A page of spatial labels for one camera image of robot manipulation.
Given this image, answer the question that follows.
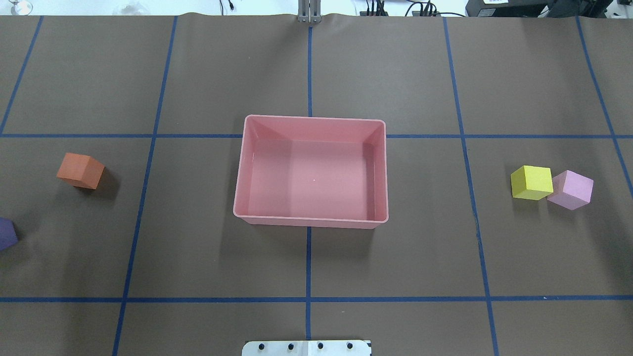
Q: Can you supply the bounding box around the yellow foam block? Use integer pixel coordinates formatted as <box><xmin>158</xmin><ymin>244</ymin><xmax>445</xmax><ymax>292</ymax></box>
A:
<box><xmin>509</xmin><ymin>165</ymin><xmax>554</xmax><ymax>201</ymax></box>

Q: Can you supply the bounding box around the orange foam block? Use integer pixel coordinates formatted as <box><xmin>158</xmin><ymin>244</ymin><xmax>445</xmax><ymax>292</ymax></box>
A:
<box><xmin>56</xmin><ymin>152</ymin><xmax>105</xmax><ymax>190</ymax></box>

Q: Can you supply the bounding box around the purple foam block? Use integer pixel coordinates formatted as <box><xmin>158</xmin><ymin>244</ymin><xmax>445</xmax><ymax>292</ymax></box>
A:
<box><xmin>0</xmin><ymin>217</ymin><xmax>18</xmax><ymax>250</ymax></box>

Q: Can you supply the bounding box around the pink plastic bin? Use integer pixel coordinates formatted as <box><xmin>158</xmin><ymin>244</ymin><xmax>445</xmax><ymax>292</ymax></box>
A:
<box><xmin>232</xmin><ymin>114</ymin><xmax>389</xmax><ymax>228</ymax></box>

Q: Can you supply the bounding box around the pink foam block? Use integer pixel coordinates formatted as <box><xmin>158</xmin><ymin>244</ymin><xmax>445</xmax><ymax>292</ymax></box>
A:
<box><xmin>547</xmin><ymin>171</ymin><xmax>594</xmax><ymax>210</ymax></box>

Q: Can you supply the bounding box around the aluminium frame post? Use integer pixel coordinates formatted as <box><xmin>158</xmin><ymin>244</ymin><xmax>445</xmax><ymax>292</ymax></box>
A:
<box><xmin>298</xmin><ymin>0</ymin><xmax>322</xmax><ymax>25</ymax></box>

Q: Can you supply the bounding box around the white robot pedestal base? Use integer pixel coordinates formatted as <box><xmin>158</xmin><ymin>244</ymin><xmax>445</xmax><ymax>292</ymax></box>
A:
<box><xmin>241</xmin><ymin>340</ymin><xmax>372</xmax><ymax>356</ymax></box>

